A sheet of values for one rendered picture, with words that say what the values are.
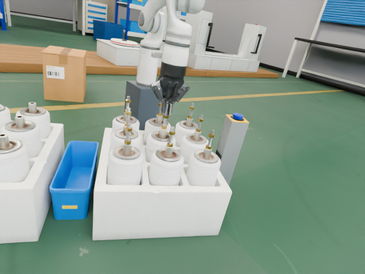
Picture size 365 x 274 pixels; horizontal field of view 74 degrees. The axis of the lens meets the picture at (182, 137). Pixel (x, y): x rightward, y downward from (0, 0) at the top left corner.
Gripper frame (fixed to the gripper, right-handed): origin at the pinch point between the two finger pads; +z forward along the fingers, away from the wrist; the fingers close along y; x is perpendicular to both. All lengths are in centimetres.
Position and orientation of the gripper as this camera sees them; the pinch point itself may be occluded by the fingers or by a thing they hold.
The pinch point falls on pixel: (167, 108)
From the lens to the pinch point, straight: 76.8
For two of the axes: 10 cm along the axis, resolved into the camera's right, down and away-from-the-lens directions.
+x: -5.2, -4.5, 7.3
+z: -1.8, 8.9, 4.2
